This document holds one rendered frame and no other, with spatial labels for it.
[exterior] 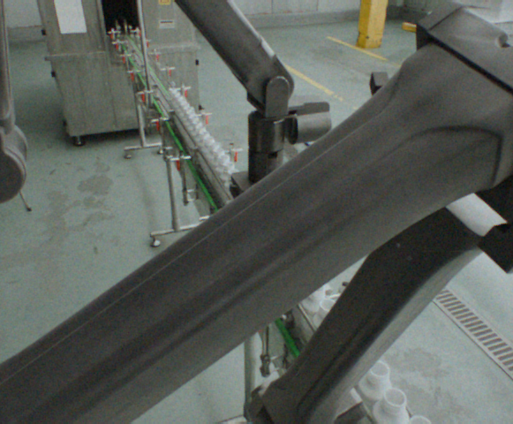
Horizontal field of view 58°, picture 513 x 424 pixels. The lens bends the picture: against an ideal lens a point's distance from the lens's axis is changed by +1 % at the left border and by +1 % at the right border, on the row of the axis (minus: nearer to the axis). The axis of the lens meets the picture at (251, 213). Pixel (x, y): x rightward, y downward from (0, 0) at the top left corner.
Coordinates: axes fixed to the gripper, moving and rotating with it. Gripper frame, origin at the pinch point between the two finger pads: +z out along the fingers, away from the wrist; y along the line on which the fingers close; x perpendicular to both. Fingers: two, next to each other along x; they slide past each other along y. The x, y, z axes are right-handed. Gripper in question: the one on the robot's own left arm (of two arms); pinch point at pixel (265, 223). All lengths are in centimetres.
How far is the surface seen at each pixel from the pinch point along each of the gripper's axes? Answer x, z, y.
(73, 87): -388, 83, 36
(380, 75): -52, -6, -56
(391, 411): 25.0, 24.9, -13.1
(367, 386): 18.4, 26.9, -13.0
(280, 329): -11.6, 41.1, -9.1
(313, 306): -3.5, 27.4, -13.3
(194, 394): -74, 140, 4
